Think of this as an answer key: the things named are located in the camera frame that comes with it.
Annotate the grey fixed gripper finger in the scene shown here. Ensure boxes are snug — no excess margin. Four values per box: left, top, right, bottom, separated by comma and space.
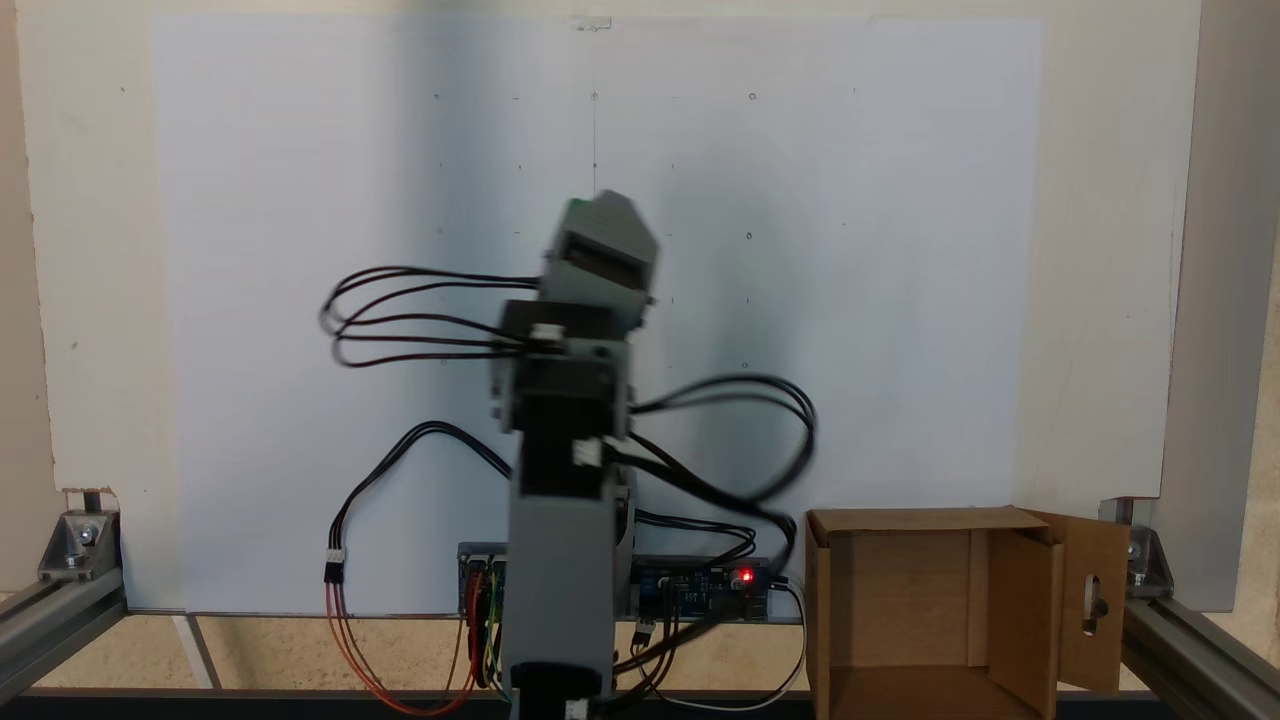
556, 189, 661, 268

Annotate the white paper sheet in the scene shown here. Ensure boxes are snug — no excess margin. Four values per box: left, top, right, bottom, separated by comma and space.
152, 14, 1047, 617

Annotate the blue circuit board red light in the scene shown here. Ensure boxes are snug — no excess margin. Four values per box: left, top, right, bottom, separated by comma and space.
634, 556, 773, 624

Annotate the brown cardboard box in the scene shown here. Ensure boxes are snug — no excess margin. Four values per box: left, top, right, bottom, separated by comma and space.
805, 506, 1132, 720

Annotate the white backing board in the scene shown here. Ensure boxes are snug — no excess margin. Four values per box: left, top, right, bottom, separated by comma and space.
14, 0, 1203, 613

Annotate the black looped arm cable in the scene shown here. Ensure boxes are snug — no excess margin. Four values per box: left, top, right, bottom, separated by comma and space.
598, 374, 818, 703

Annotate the black looped gripper cable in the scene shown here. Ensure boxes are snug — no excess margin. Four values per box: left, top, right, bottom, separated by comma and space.
319, 265, 547, 370

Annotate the small circuit board with wires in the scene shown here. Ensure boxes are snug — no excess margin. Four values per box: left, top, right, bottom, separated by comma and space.
457, 542, 513, 623

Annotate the black cable with orange wires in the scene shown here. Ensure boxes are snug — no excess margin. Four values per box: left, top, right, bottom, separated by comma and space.
323, 420, 517, 717

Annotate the thin white cable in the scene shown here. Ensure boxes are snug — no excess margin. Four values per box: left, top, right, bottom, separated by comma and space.
640, 578, 808, 713

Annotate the metal corner bracket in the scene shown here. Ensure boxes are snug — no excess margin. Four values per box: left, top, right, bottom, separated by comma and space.
37, 509, 122, 584
1124, 524, 1174, 599

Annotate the aluminium frame profile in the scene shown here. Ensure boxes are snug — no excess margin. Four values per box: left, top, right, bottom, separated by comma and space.
1120, 594, 1280, 720
0, 568, 129, 703

